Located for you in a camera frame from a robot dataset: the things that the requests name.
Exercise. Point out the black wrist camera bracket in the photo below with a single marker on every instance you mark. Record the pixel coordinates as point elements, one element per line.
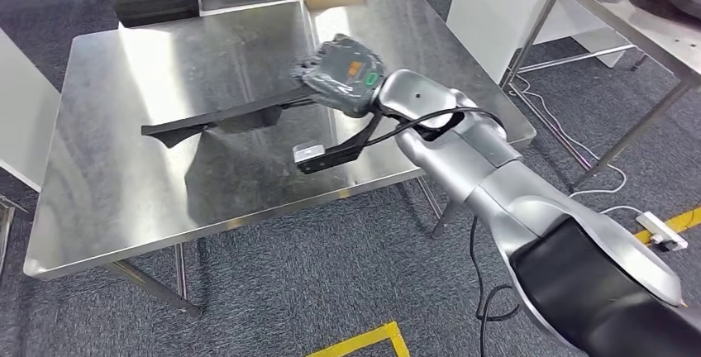
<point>345,153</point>

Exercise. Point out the steel workbench table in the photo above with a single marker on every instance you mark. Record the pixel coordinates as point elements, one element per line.
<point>164,179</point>

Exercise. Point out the long black plastic part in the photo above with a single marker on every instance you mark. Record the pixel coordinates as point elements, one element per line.
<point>219,119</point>

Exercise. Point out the white power strip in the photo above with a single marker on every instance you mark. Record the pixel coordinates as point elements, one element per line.
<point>660,229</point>

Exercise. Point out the steel table frame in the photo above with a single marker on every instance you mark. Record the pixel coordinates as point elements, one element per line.
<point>4,234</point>

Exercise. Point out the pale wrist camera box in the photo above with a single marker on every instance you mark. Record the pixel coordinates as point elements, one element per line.
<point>309,153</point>

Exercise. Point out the yellow floor tape square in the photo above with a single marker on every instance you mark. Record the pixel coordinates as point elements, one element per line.
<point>684,220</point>
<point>394,338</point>

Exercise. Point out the white partition panel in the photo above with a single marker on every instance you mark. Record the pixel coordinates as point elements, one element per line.
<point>493,15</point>
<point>27,124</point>

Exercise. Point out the steel side table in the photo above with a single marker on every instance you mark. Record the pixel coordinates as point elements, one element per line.
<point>630,15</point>

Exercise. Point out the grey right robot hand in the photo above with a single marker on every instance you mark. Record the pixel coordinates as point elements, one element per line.
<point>342,78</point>

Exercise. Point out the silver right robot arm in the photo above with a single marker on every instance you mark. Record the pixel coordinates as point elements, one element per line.
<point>482,174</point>

